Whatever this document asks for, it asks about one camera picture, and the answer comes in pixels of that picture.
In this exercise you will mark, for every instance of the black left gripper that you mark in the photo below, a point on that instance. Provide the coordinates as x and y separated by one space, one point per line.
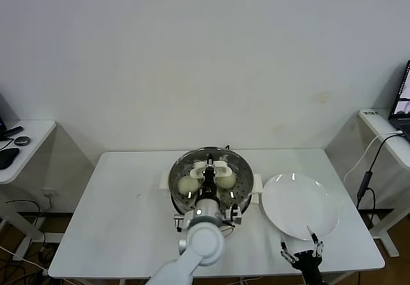
209 187

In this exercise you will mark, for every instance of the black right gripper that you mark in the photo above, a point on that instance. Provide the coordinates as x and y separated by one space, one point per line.
309 261

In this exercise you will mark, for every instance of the white steamed baozi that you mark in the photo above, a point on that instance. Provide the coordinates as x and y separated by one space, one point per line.
228 180
186 185

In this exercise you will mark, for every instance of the stainless steel steamer basket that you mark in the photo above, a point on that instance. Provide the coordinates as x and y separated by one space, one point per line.
246 202

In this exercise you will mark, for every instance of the white round plate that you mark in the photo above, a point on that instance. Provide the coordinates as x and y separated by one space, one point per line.
298 201

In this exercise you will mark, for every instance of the white electric cooker pot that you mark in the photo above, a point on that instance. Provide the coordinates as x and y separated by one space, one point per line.
257 186

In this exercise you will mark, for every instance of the black printed desk label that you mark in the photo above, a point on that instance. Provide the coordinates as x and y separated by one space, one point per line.
370 113

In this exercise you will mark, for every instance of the black laptop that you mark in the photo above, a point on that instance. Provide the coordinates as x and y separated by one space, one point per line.
400 115

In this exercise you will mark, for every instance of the black bar device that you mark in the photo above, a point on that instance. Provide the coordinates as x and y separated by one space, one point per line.
13 131

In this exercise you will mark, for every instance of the black computer monitor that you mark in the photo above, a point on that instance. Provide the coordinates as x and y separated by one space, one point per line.
4 112

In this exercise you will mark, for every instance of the white wall socket plug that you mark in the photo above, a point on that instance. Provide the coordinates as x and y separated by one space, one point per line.
48 196

